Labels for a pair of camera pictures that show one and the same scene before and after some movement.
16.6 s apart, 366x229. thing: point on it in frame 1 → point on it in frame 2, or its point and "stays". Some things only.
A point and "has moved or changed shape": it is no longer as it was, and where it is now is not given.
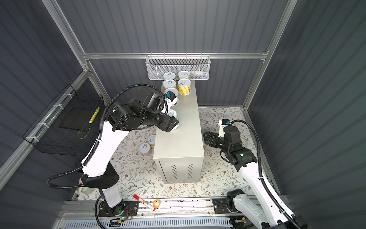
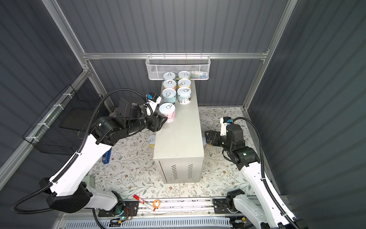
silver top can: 176,92 → 184,95
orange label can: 169,84 stays
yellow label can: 184,85 stays
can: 173,112 → 169,95
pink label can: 145,149 has moved or changed shape
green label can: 184,74 stays
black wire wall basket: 71,126 stays
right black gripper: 210,134 stays
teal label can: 169,76 stays
